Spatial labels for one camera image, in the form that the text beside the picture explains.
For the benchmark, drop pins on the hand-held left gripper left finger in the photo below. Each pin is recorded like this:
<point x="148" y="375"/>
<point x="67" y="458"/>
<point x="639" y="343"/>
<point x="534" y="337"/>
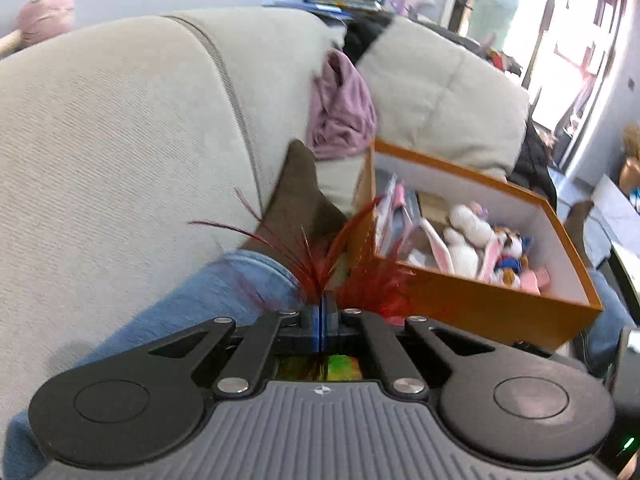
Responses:
<point x="312" y="327"/>

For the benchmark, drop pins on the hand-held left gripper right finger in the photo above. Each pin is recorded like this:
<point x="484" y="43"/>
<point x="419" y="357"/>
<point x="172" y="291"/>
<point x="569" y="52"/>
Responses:
<point x="328" y="327"/>

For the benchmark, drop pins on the red feather toy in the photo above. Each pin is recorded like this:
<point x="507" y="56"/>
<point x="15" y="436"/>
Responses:
<point x="362" y="282"/>

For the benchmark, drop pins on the orange storage box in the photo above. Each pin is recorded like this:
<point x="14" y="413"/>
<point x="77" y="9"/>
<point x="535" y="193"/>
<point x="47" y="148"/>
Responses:
<point x="490" y="305"/>

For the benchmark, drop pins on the person's right leg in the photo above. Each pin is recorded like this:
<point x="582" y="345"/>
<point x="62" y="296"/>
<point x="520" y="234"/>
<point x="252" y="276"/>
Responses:
<point x="600" y="305"/>

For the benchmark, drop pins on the person's leg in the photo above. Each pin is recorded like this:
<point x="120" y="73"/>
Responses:
<point x="240" y="280"/>
<point x="600" y="305"/>

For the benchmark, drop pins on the person's left leg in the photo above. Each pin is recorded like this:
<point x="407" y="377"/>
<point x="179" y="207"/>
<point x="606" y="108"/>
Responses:
<point x="240" y="280"/>

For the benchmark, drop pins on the white flat board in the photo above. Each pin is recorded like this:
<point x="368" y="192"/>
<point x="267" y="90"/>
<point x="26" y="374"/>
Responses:
<point x="627" y="270"/>

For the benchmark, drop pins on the small pink plush item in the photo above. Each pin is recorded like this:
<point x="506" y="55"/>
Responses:
<point x="535" y="280"/>

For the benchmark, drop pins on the pink packaged item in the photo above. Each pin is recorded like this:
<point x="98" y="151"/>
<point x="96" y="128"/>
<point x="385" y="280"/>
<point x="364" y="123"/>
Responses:
<point x="398" y="197"/>

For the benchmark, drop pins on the white plush rabbit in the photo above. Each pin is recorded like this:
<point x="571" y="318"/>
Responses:
<point x="467" y="240"/>

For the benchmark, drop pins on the plush dog toy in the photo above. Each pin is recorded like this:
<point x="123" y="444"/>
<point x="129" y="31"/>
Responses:
<point x="512" y="252"/>

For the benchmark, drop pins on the grey coffee table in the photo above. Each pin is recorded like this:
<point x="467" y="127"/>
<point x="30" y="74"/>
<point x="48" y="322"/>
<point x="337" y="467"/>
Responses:
<point x="617" y="205"/>

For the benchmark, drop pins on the pink crumpled cloth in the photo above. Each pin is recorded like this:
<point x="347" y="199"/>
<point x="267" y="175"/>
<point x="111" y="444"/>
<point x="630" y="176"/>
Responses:
<point x="342" y="105"/>

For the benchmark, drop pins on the brown doll figure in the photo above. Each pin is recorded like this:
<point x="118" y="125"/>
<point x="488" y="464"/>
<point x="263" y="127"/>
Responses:
<point x="631" y="160"/>

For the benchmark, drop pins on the black jacket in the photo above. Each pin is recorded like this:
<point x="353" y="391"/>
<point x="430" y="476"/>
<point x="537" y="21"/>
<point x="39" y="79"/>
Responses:
<point x="535" y="160"/>

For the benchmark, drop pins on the beige sofa cushion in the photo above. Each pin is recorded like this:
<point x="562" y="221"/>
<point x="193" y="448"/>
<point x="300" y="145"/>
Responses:
<point x="440" y="95"/>

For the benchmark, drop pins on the beige fabric sofa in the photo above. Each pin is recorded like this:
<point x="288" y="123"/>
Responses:
<point x="125" y="135"/>

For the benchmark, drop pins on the black cloth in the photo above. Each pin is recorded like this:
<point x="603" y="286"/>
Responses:
<point x="367" y="32"/>

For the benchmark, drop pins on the pink plush toy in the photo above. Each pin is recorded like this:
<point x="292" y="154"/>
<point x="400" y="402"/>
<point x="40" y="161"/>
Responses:
<point x="45" y="15"/>

